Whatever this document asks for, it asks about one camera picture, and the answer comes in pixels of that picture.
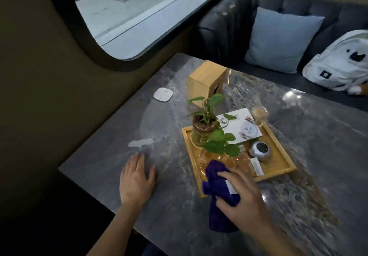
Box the clear glass cup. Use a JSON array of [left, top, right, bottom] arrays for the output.
[[251, 106, 269, 127]]

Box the white backpack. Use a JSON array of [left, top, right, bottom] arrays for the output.
[[302, 30, 368, 92]]

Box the dark grey tufted sofa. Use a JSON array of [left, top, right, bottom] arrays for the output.
[[188, 0, 368, 113]]

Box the green plant in round vase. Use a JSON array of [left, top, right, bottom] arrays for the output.
[[198, 129, 251, 185]]

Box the purple cloth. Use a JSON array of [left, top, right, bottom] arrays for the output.
[[202, 160, 242, 233]]

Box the light blue pillow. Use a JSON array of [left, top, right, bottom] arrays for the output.
[[244, 7, 325, 74]]

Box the person's right hand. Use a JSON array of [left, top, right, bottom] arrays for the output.
[[216, 168, 273, 232]]

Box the rounded window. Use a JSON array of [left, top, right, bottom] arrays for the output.
[[37, 0, 239, 73]]

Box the wooden tissue box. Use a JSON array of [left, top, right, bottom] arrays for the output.
[[187, 60, 228, 110]]

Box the person's right forearm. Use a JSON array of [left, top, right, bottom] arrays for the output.
[[253, 221, 312, 256]]

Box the green plant in glass jar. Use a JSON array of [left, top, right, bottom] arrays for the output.
[[186, 93, 238, 147]]

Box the white square coaster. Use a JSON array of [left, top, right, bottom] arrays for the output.
[[153, 87, 174, 102]]

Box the round silver device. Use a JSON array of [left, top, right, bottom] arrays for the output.
[[247, 140, 273, 162]]

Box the person's left forearm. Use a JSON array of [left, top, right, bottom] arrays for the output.
[[83, 201, 145, 256]]

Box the wooden tray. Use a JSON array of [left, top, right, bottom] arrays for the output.
[[182, 117, 297, 199]]

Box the person's left hand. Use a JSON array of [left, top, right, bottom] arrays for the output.
[[119, 152, 157, 207]]

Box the small white packet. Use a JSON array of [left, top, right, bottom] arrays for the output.
[[249, 157, 265, 177]]

